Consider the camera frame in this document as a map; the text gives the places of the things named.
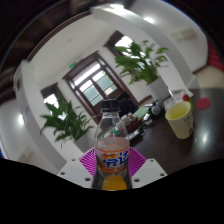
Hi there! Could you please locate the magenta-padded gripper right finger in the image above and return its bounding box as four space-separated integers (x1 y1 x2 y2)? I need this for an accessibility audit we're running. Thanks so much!
128 147 168 190

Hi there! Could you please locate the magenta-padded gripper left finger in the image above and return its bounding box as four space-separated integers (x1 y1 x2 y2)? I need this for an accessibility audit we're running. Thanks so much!
56 147 98 190

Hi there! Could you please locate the orange soda plastic bottle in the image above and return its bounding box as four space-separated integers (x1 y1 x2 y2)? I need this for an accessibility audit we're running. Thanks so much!
94 99 132 192

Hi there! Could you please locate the small black box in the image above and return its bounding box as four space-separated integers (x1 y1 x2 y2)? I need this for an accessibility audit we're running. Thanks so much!
128 128 146 140

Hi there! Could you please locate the potted green plant white pot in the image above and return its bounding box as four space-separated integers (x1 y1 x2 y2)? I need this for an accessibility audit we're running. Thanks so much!
113 40 172 102
39 96 98 153

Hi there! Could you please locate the brown snack basket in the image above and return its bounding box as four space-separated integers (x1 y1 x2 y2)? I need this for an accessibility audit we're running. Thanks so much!
120 112 145 133

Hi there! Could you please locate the pale yellow cup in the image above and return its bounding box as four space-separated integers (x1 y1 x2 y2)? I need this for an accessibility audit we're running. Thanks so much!
164 94 195 140

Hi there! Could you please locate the green notebook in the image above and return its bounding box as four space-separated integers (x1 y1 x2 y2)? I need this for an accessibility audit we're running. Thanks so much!
133 106 150 120

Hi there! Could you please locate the grey microphones pair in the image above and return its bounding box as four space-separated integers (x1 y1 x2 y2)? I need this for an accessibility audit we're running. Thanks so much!
146 103 163 117

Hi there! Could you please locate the black chair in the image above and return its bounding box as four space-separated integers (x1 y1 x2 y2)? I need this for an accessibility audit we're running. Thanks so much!
118 96 138 116

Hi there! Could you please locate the dark-framed window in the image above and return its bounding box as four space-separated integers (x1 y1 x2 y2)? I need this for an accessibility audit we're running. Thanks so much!
40 83 68 110
104 30 134 56

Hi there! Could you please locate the white printed paper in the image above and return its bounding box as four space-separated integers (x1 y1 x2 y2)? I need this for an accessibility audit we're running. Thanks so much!
168 89 194 105

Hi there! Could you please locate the flat round red coaster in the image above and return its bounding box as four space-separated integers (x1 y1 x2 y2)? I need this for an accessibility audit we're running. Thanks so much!
196 97 212 111

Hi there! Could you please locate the dark wooden double door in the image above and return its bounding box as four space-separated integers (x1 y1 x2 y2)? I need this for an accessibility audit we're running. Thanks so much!
63 51 139 116

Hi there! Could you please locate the red carpeted staircase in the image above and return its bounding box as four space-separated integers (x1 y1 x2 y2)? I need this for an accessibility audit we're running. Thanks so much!
206 39 224 73

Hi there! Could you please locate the white wall radiator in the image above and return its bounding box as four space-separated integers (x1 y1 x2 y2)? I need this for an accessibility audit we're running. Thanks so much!
176 28 198 43

